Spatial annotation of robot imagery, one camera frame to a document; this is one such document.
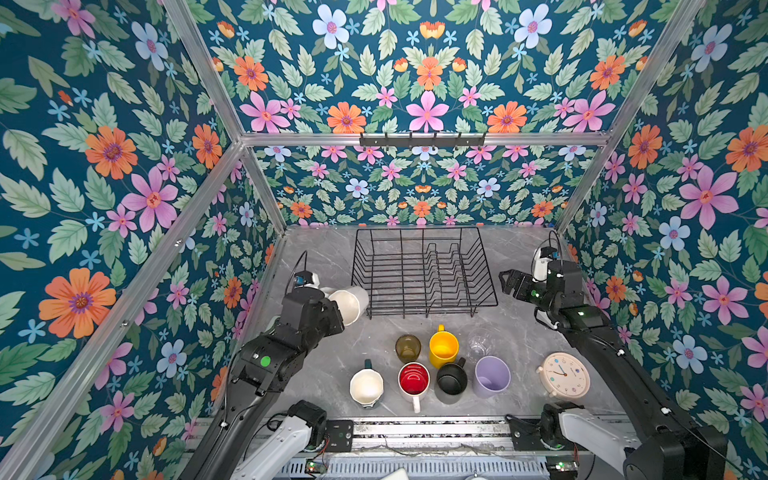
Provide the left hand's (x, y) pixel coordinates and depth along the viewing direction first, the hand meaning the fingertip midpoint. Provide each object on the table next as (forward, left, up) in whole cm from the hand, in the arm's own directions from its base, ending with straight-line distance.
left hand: (342, 302), depth 68 cm
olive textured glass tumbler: (-2, -15, -25) cm, 30 cm away
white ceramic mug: (+2, -2, -4) cm, 5 cm away
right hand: (+9, -45, -6) cm, 46 cm away
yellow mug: (-3, -26, -24) cm, 35 cm away
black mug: (-11, -27, -26) cm, 39 cm away
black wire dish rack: (+25, -22, -25) cm, 42 cm away
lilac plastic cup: (-12, -37, -24) cm, 46 cm away
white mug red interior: (-11, -16, -26) cm, 33 cm away
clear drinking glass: (-2, -37, -25) cm, 45 cm away
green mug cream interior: (-12, -3, -24) cm, 27 cm away
